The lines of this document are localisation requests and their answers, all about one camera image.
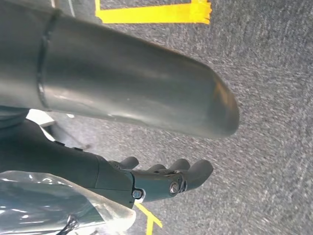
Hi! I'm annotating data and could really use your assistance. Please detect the yellow floor tape square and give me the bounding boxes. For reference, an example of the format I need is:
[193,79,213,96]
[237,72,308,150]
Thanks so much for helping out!
[134,202,164,235]

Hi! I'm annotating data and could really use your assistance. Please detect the black body cable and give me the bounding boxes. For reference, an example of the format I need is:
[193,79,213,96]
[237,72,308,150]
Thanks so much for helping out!
[56,214,79,235]

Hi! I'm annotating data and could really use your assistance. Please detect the silver robot body shell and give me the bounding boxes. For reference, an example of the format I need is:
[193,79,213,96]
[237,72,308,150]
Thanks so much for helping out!
[0,171,137,235]

